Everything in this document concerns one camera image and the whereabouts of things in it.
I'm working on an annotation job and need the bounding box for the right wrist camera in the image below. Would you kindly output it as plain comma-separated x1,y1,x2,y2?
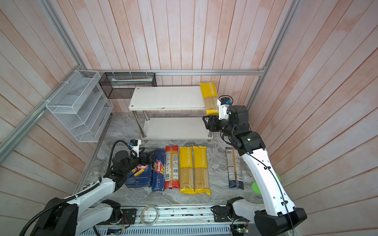
217,95,232,120

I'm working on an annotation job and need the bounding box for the white two-tier shelf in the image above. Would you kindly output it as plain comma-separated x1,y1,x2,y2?
129,86,213,141

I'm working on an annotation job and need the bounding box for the white wire mesh organizer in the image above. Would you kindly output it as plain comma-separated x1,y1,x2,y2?
46,70,114,143

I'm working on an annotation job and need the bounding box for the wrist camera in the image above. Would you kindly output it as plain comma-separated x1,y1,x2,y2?
129,139,141,158
217,95,232,120

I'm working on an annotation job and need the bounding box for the black mesh basket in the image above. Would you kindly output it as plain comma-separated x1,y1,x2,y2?
99,72,157,99

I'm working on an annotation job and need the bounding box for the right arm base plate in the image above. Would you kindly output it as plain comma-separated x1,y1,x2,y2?
211,206,235,222

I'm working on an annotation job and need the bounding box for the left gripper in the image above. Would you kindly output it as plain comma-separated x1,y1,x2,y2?
123,147,157,174

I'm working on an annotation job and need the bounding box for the dark blue spaghetti bag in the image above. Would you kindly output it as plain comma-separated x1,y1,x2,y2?
226,148,244,189

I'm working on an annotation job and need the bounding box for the green funnel cup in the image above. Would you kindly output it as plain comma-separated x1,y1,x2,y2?
252,175,278,195

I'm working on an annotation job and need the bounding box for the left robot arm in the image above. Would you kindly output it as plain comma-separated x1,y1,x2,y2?
20,139,156,236

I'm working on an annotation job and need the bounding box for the narrow blue Barilla spaghetti box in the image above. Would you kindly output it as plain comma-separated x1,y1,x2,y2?
152,149,165,191

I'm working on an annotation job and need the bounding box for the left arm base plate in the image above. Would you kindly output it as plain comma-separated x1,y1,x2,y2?
106,208,137,226

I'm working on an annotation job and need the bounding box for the yellow spaghetti bag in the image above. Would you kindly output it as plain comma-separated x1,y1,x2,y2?
179,147,195,194
200,82,219,115
193,147,211,195

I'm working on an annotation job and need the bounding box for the coiled white cable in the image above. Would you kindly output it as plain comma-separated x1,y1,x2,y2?
139,205,159,226

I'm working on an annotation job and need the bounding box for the blue Barilla pasta box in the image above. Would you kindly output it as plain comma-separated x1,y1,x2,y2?
125,165,152,188

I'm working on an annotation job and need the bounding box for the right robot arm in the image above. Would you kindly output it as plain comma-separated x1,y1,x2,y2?
202,104,307,236

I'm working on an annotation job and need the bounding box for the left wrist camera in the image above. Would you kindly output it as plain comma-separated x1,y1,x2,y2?
129,139,141,158

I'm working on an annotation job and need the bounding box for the red spaghetti bag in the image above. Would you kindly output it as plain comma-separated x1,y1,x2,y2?
164,146,180,189

